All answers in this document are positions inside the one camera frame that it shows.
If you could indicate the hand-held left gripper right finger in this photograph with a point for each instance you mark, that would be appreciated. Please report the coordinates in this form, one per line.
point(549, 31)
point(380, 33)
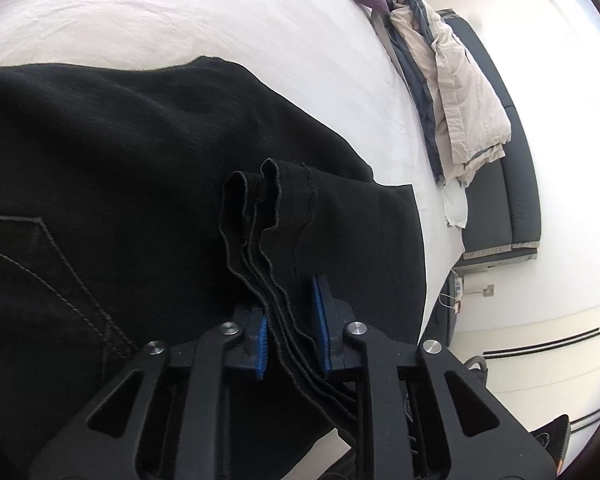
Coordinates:
point(322, 320)

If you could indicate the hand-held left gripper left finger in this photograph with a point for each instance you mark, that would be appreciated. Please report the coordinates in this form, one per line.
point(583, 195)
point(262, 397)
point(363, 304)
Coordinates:
point(262, 345)

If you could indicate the black wall trim strip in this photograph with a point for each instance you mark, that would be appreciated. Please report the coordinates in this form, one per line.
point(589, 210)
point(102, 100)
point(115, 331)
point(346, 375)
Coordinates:
point(540, 346)

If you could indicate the grey upholstered headboard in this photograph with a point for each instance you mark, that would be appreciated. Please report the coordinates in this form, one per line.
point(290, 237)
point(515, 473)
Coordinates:
point(515, 185)

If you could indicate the black pants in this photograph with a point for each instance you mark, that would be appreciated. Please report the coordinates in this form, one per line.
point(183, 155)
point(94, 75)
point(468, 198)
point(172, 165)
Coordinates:
point(130, 160)

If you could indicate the beige wall socket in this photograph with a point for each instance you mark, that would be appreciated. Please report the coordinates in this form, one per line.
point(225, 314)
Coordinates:
point(488, 290)

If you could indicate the beige grey-trimmed duvet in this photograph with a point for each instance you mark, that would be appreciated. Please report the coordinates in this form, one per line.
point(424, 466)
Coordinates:
point(460, 85)

